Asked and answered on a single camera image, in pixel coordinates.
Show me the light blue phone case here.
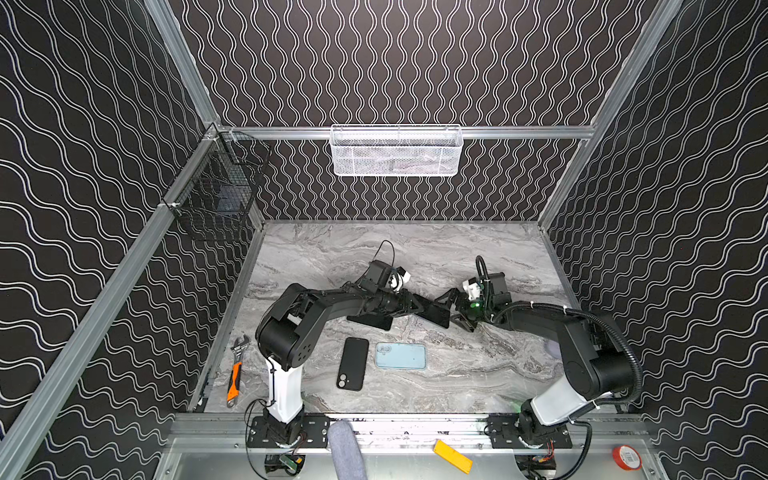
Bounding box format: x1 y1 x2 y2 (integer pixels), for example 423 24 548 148
374 342 427 370

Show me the blue phone black screen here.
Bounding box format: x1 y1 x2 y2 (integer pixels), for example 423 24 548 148
416 302 451 329

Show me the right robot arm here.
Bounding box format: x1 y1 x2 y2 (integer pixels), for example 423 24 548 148
432 256 643 446

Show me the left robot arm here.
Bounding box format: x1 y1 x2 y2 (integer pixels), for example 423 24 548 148
256 260 448 425

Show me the black phone upper left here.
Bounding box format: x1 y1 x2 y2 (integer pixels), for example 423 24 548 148
347 313 393 331

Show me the black phone case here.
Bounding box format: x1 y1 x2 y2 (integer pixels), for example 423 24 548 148
336 337 369 391

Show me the yellow tag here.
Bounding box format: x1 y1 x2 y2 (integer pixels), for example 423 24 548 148
433 440 473 474

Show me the red tape roll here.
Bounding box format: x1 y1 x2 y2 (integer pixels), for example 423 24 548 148
612 445 643 471

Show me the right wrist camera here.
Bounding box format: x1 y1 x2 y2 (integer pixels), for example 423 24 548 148
462 278 487 308

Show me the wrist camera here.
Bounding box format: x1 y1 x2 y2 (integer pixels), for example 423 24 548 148
462 278 487 308
388 267 411 292

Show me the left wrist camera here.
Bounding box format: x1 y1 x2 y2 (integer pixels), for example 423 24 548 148
388 267 411 292

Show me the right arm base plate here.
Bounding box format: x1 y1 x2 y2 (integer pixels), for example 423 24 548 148
483 414 573 450

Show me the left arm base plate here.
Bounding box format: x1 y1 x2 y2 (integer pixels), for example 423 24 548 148
246 412 330 449

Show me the white wire basket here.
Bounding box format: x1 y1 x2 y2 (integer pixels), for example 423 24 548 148
329 124 464 177

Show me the black wire basket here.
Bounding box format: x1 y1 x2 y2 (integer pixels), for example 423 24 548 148
161 123 262 244

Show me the aluminium front rail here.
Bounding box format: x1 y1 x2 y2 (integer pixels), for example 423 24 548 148
167 411 655 455

